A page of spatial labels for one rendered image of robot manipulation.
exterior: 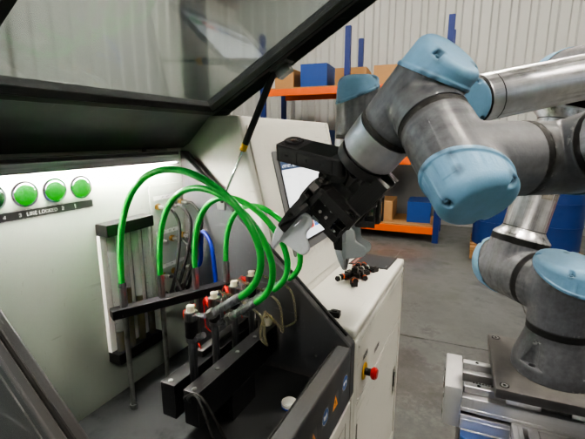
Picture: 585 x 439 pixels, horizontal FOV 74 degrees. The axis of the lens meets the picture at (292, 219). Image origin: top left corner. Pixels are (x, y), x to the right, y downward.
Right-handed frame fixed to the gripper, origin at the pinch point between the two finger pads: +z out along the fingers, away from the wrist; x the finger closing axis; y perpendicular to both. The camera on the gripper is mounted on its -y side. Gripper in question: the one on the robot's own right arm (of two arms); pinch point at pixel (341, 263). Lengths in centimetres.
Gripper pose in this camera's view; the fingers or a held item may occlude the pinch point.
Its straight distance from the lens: 79.2
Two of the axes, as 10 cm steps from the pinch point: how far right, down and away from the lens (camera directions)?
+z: 0.0, 9.8, 2.1
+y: 9.0, 0.9, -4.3
